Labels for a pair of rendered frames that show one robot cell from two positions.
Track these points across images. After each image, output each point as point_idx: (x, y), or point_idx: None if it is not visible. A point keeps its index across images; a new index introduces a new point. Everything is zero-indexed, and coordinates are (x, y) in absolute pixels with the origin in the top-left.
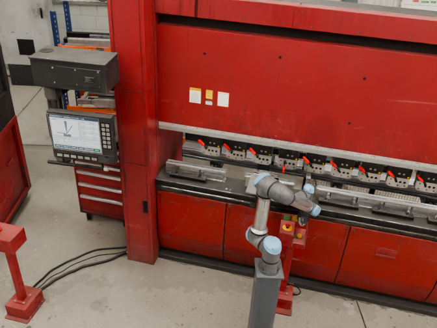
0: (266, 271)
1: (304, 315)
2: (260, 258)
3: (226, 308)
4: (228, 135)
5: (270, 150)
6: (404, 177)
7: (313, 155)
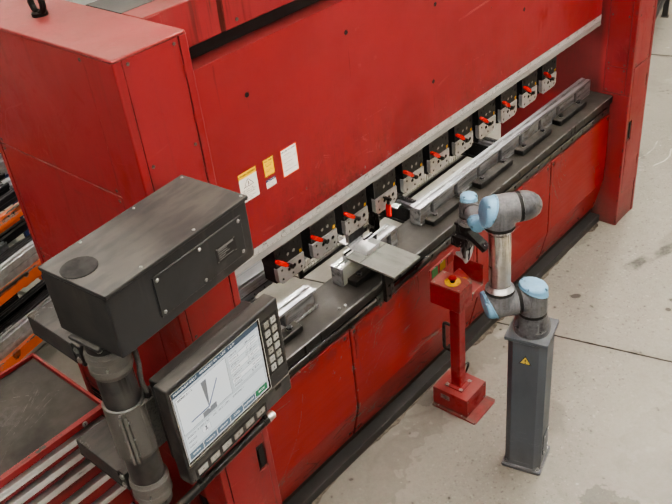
0: (546, 328)
1: (499, 386)
2: (508, 330)
3: (447, 473)
4: (309, 218)
5: (364, 195)
6: (491, 115)
7: (409, 161)
